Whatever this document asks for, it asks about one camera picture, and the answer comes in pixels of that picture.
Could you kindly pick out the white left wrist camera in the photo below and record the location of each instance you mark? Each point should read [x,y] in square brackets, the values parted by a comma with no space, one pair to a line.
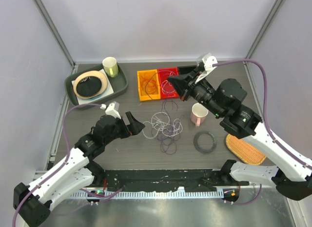
[111,109]

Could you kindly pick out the aluminium corner post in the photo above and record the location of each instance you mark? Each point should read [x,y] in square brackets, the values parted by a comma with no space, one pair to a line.
[49,22]
[265,26]

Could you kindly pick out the aluminium rail frame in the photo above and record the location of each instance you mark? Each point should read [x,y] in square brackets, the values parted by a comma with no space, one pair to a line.
[221,191]

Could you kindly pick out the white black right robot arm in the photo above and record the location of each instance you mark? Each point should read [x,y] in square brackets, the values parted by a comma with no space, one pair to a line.
[291,173]

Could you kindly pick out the dark green plastic tray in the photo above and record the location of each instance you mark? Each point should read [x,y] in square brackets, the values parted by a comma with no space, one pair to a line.
[119,84]

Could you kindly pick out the black round disc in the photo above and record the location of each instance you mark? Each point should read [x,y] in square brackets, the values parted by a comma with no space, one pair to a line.
[89,86]

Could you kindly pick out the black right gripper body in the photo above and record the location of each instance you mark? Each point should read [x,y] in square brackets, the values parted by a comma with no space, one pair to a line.
[199,90]

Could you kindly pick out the aluminium corner post left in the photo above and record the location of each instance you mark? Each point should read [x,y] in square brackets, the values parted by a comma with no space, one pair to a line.
[49,22]

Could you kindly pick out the black plastic bin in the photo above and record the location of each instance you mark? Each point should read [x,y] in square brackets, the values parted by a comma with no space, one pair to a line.
[185,69]

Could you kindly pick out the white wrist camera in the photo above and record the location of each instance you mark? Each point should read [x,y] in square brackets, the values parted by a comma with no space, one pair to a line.
[111,109]
[205,65]

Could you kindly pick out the white square board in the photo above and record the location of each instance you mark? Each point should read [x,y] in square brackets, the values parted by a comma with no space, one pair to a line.
[107,92]

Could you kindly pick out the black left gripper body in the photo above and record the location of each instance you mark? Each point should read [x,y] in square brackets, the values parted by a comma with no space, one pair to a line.
[121,131]

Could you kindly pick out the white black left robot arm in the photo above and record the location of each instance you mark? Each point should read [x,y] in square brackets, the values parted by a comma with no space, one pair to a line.
[35,202]

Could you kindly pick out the beige wooden plate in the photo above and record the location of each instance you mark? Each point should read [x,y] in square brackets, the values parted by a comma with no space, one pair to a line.
[94,73]

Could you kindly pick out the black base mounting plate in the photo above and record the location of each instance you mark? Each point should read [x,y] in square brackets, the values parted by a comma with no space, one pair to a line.
[166,180]

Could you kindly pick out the aluminium corner post right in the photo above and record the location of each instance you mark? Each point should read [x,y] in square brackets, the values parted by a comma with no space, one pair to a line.
[265,26]

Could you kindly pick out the red plastic bin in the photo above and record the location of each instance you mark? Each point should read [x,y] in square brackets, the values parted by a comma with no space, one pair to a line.
[167,91]

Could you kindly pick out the pink white mug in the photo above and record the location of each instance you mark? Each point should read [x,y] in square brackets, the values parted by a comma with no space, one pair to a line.
[198,114]

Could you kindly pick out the yellow plastic bin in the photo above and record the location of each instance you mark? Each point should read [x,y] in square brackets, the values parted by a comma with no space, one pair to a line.
[148,85]

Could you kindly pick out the cream yellow cup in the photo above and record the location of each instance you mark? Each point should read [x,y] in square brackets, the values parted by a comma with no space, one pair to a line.
[110,66]

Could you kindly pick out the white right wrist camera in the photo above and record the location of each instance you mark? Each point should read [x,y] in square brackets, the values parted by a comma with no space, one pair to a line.
[205,65]

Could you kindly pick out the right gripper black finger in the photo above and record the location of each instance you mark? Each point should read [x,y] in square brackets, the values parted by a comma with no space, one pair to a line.
[186,70]
[183,84]

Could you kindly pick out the orange woven mat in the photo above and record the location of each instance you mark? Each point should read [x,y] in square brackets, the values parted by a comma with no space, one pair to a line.
[244,151]

